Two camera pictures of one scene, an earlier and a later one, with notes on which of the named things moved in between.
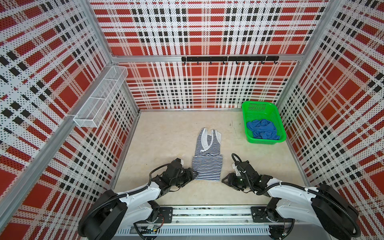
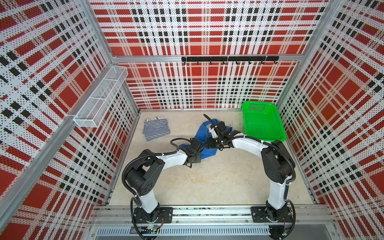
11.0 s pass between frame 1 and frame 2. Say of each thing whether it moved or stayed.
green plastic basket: stayed
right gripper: moved
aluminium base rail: stayed
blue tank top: moved
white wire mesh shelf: stayed
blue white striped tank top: moved
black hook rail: stayed
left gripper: moved
